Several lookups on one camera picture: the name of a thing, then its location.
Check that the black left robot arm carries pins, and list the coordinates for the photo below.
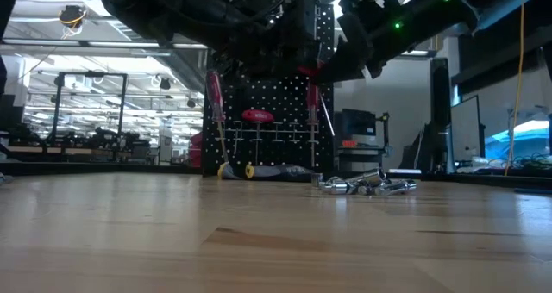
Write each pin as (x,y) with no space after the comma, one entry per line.
(194,13)

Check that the long ceiling light bar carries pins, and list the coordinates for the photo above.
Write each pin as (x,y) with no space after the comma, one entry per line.
(125,45)

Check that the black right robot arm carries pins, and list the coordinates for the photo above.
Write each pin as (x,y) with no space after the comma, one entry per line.
(431,8)

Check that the black frame robot station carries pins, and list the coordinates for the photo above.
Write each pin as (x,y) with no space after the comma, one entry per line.
(90,74)

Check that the black tower column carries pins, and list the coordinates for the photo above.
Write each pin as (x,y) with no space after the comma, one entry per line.
(440,112)

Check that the yellow grey tool at rack base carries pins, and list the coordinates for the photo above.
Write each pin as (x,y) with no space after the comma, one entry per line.
(280,172)

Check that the black metal pegboard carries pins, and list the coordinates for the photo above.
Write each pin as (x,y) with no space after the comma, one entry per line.
(276,95)

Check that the black monitor desk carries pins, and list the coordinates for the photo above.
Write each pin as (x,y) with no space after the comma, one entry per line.
(360,150)

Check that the short chrome socket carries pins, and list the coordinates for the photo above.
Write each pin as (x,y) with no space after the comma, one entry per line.
(317,180)

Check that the red rounded object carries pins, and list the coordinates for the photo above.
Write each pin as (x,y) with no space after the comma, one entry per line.
(196,151)

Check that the small orange object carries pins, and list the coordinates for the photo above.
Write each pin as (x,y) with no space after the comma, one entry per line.
(349,144)

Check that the grey black work glove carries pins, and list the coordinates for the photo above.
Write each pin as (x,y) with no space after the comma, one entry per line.
(224,171)

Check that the cluttered background workbench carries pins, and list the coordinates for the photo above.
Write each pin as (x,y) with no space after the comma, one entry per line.
(108,142)

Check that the short ceiling light bar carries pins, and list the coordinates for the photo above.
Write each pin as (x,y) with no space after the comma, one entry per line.
(418,52)

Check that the black aluminium table frame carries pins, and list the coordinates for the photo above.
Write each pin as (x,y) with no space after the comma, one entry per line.
(129,169)

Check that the silver ceiling duct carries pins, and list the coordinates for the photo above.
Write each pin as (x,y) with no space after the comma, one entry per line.
(185,69)

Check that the white upright panel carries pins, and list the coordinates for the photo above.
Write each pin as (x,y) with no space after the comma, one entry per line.
(466,133)

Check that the blue cover sheet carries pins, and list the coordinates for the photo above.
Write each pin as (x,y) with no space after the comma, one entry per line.
(530,138)

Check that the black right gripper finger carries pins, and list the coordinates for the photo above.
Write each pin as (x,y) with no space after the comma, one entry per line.
(349,64)

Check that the black computer monitor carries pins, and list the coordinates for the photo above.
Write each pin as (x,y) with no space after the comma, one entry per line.
(358,122)

